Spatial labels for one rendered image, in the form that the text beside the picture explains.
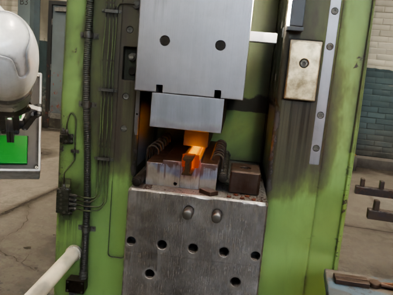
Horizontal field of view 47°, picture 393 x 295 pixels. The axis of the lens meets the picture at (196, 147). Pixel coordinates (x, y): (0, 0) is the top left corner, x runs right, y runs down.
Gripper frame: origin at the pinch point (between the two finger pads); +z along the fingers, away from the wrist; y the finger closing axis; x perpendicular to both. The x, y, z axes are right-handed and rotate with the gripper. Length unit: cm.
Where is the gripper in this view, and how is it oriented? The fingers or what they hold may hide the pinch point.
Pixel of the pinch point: (10, 131)
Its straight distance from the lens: 111.1
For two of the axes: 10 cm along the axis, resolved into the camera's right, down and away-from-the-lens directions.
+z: -3.3, 3.3, 8.8
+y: 9.4, 0.3, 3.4
